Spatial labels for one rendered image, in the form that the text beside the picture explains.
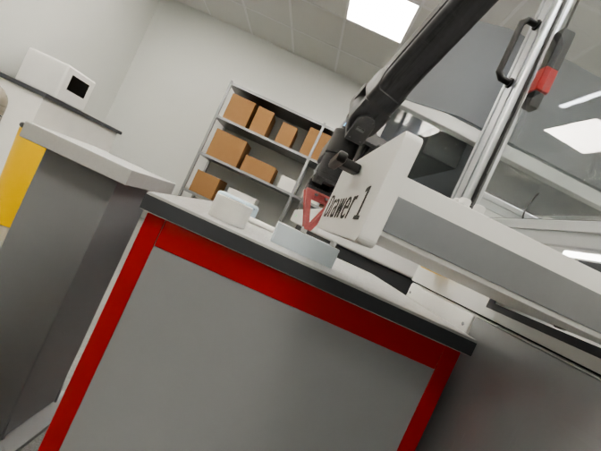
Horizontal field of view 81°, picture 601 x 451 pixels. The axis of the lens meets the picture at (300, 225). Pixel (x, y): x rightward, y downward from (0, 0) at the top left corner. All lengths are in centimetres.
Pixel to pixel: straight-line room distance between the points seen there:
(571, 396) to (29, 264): 109
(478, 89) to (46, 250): 145
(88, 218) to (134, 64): 467
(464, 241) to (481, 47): 125
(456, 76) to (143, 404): 136
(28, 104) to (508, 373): 356
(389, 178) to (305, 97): 463
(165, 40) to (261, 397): 521
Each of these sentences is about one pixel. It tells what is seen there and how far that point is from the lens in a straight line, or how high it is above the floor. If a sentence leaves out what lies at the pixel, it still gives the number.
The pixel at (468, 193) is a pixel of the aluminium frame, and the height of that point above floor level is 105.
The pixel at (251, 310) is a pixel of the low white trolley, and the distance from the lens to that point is 59.
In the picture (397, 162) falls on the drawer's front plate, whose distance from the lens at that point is 33.
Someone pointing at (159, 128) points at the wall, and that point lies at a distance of 519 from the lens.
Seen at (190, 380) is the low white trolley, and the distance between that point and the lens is 64.
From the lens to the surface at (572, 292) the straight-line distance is 44.
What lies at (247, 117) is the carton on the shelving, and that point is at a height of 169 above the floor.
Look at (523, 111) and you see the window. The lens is 102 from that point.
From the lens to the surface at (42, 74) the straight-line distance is 403.
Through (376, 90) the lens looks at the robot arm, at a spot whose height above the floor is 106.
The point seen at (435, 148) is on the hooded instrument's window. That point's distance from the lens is 142.
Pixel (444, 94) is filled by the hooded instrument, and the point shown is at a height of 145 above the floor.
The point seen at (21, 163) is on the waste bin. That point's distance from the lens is 286.
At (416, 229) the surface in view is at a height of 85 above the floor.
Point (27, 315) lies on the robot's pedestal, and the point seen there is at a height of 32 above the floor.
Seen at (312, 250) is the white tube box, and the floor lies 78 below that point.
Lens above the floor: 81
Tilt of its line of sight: level
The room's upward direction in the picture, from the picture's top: 25 degrees clockwise
